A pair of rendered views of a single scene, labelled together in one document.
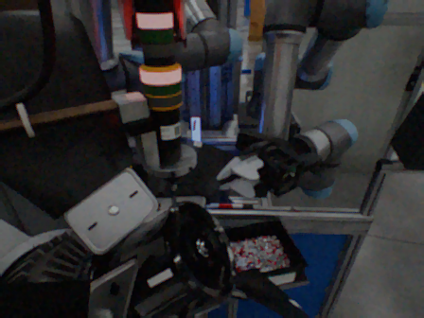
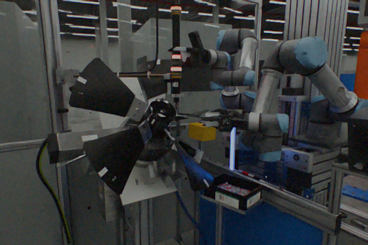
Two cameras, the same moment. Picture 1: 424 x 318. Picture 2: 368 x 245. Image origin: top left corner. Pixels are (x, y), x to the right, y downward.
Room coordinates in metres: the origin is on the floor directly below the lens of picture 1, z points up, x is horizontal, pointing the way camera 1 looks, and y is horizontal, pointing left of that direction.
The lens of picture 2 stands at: (-0.31, -0.89, 1.34)
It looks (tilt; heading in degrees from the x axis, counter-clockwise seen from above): 11 degrees down; 55
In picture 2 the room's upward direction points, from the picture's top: straight up
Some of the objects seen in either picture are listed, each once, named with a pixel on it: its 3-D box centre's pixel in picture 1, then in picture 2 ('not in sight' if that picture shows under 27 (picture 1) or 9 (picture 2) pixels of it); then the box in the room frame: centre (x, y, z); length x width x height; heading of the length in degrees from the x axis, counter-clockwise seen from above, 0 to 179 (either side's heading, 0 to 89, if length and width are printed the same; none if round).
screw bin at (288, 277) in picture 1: (255, 254); (232, 190); (0.49, -0.12, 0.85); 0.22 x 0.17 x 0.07; 103
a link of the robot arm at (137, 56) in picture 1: (136, 69); (249, 100); (1.05, 0.29, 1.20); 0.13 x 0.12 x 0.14; 126
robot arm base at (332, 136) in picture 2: (266, 100); (321, 129); (1.04, -0.21, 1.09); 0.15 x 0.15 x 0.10
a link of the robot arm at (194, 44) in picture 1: (172, 55); (220, 79); (0.59, 0.08, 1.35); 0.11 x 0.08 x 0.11; 126
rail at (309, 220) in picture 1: (229, 218); (246, 183); (0.66, -0.06, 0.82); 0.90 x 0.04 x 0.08; 88
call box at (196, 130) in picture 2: not in sight; (201, 132); (0.67, 0.34, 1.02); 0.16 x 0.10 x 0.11; 88
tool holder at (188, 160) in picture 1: (159, 132); (174, 85); (0.30, 0.07, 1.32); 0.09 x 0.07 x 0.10; 123
